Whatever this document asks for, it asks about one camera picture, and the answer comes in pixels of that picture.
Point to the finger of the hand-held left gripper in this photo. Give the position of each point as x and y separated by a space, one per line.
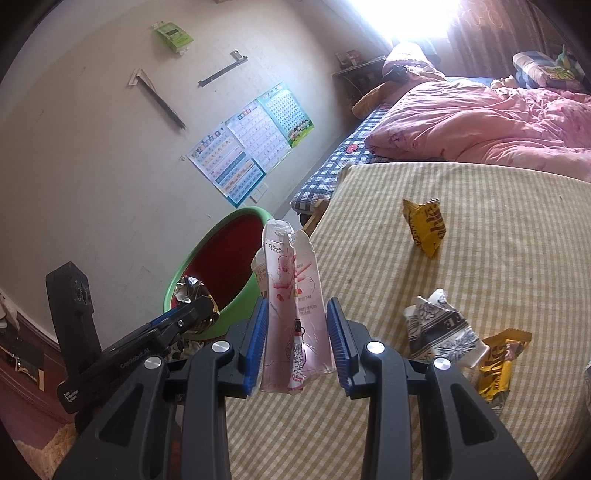
194 316
167 318

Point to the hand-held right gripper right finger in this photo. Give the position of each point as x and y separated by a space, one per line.
339 346

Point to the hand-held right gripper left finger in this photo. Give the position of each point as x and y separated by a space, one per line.
256 344

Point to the silver brown foil wrapper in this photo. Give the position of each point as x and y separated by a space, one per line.
194 288

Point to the pale pink snack box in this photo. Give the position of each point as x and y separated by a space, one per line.
302 323

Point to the green basin with red inside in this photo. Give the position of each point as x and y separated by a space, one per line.
226 258

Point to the black white crumpled wrapper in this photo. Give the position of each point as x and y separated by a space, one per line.
438 330

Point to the beige fluffy rug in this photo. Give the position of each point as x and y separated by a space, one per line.
46 454

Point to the yellow black snack packet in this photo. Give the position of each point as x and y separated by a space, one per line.
427 226

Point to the yellow brown snack wrapper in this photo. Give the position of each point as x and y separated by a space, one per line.
501 369

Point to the blue checked bed sheet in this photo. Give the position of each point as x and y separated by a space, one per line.
330 170

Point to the orange pillow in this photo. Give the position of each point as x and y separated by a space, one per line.
369 99

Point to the pink floral quilt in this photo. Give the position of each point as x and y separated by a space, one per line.
471 124

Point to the dark wooden nightstand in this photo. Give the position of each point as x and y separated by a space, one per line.
355 76

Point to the green box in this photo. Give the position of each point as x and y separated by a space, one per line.
173 37

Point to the small printed boxes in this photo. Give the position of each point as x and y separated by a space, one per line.
350 57

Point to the pink pillow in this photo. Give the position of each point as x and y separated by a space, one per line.
408 60

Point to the bright window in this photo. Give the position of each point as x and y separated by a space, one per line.
406 21

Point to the blue checked pillow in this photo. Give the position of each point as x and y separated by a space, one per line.
535 69

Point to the brown patterned curtain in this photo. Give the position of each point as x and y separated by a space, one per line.
489 32

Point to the wooden bed frame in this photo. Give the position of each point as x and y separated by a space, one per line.
314 216

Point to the white wall switch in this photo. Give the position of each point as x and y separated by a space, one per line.
260 191

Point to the blue bordered wall poster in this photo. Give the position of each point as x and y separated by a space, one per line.
228 166

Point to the white chart wall poster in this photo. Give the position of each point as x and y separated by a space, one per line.
258 134

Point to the angled metal wall bracket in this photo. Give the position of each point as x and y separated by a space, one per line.
159 99

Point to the green bordered wall poster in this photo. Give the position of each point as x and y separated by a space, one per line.
286 113

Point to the straight metal wall bracket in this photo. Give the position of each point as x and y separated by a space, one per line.
221 70

